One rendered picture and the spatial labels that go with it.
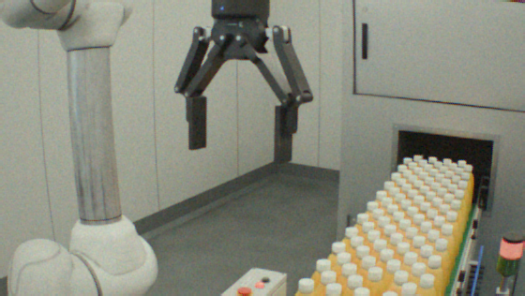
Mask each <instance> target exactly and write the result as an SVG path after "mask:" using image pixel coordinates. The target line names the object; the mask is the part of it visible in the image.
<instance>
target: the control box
mask: <svg viewBox="0 0 525 296"><path fill-rule="evenodd" d="M251 276H252V277H253V279H252V277H251ZM255 276H256V277H255ZM265 276H267V277H269V278H270V281H268V282H263V283H264V287H263V288H256V286H255V285H256V283H257V282H259V281H261V282H262V278H263V277H265ZM286 277H287V275H286V274H282V273H277V272H272V271H268V270H264V269H259V268H254V267H253V268H252V269H251V270H250V271H249V272H247V273H246V274H245V275H244V276H243V277H242V278H240V279H239V280H238V281H237V282H235V283H234V284H233V285H232V286H231V287H229V288H228V289H227V291H225V292H224V293H223V294H221V295H220V296H286ZM249 279H251V280H249ZM246 281H247V284H244V283H246ZM248 281H249V282H248ZM243 287H246V288H250V289H251V290H252V291H251V292H250V293H249V294H248V295H242V294H240V293H238V292H237V289H240V288H243Z"/></svg>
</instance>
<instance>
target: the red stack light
mask: <svg viewBox="0 0 525 296"><path fill-rule="evenodd" d="M523 243H524V242H523ZM523 243H521V244H509V243H507V242H505V241H504V240H503V238H502V243H501V250H500V254H501V255H502V256H504V257H505V258H510V259H514V258H519V257H520V256H521V252H522V246H523Z"/></svg>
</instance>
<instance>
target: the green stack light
mask: <svg viewBox="0 0 525 296"><path fill-rule="evenodd" d="M520 258H521V256H520V257H519V258H514V259H510V258H505V257H504V256H502V255H501V254H499V256H498V263H497V272H498V274H502V275H507V276H510V275H514V274H517V273H518V267H519V264H520Z"/></svg>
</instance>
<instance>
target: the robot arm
mask: <svg viewBox="0 0 525 296"><path fill-rule="evenodd" d="M133 5H134V0H0V17H1V20H3V22H4V23H5V24H6V25H8V26H9V27H13V28H15V29H17V28H18V29H23V28H25V27H29V28H30V29H37V30H38V29H41V30H46V29H47V30H56V33H57V34H58V37H59V39H60V43H61V45H62V48H63V49H64V51H66V52H67V88H68V92H67V97H68V105H69V110H68V115H69V123H70V133H71V135H70V141H71V151H72V159H73V169H74V179H75V187H76V197H77V205H78V210H79V215H80V219H79V220H78V221H77V223H76V225H74V228H73V230H72V231H71V234H72V236H71V240H70V247H69V251H68V250H67V249H65V248H64V247H63V246H62V245H60V244H59V243H57V242H52V241H49V240H45V239H37V240H35V239H33V240H30V241H28V242H27V241H26V242H25V243H23V244H21V245H20V246H19V247H17V250H16V251H15V252H14V253H13V255H12V258H11V262H10V264H9V267H8V268H9V270H8V277H7V279H8V281H7V285H8V288H7V291H8V296H143V295H144V293H146V292H147V291H148V290H149V289H150V288H151V287H152V286H153V285H154V283H155V281H156V279H157V277H158V261H157V257H156V254H155V252H154V250H153V248H152V247H151V246H150V245H149V244H148V243H147V242H146V241H145V240H144V239H143V238H141V237H140V236H139V235H138V234H137V232H136V230H135V227H134V225H133V224H132V223H131V222H130V221H129V220H128V219H127V218H126V217H125V216H124V215H122V209H121V204H120V199H119V187H118V178H117V168H116V156H115V146H114V135H113V104H112V85H111V74H112V73H111V64H110V59H111V54H110V47H111V46H113V44H114V42H115V41H116V39H117V34H118V31H119V27H120V26H121V25H123V24H124V23H125V22H127V20H128V19H129V17H130V15H131V13H132V10H133ZM211 15H212V16H211V17H212V18H213V21H214V24H213V27H212V28H211V27H210V26H209V27H202V26H196V27H195V28H194V29H193V34H192V43H191V45H190V48H189V51H188V54H187V58H186V61H185V63H184V64H183V65H182V67H181V70H180V72H179V75H178V78H177V80H176V83H175V86H174V91H175V93H180V94H181V95H183V96H184V97H185V98H186V100H187V107H186V120H187V122H188V149H189V150H191V151H193V150H197V149H202V148H205V147H206V114H207V97H206V96H203V92H204V91H205V90H206V88H207V87H208V85H209V84H210V82H211V81H212V80H213V79H214V77H215V76H216V75H217V73H218V71H219V70H220V68H221V67H222V65H223V64H224V63H225V62H227V61H232V60H235V59H239V60H250V61H251V62H252V63H253V64H255V65H256V66H257V68H258V69H259V70H260V72H261V73H262V75H263V77H264V78H265V80H266V81H267V83H268V84H269V86H270V88H271V89H272V91H273V92H274V94H275V95H276V97H277V100H279V101H280V103H281V106H275V122H274V164H275V165H281V164H285V163H286V162H288V161H291V160H292V154H293V134H296V131H297V124H298V122H297V121H298V108H299V106H300V105H302V104H305V103H308V102H311V101H312V100H313V94H312V93H311V90H310V88H309V85H308V81H307V78H306V76H305V73H304V70H303V68H302V66H301V64H300V61H299V59H298V56H296V53H295V51H294V48H293V45H292V34H291V28H290V27H289V26H281V25H275V26H274V27H273V28H269V26H268V18H269V16H270V0H211ZM268 39H269V40H270V41H271V42H272V43H273V44H274V49H275V51H276V54H277V58H278V60H279V62H280V64H281V67H282V70H283V72H284V73H285V75H286V77H287V78H286V77H285V75H283V74H282V72H281V71H280V69H279V68H278V66H277V64H276V63H275V61H274V60H273V55H272V53H270V51H268V49H267V47H266V46H265V44H266V42H267V41H268ZM211 41H214V42H215V45H214V46H213V48H212V49H211V51H210V52H209V53H207V51H208V48H209V45H210V42H211ZM205 55H206V56H207V58H206V60H205V61H204V63H203V64H202V62H203V58H204V56H205Z"/></svg>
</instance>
